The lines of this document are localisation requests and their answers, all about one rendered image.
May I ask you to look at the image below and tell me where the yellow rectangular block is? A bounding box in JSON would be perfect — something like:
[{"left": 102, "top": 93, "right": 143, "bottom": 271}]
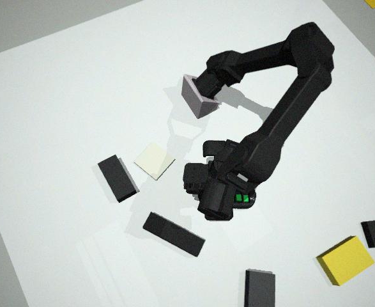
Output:
[{"left": 316, "top": 235, "right": 375, "bottom": 286}]

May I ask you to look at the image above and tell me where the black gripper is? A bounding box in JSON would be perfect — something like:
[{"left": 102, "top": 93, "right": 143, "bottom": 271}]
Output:
[{"left": 203, "top": 140, "right": 233, "bottom": 221}]

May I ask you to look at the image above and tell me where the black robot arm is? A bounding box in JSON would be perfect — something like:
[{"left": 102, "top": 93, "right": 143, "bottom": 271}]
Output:
[{"left": 183, "top": 22, "right": 335, "bottom": 219}]

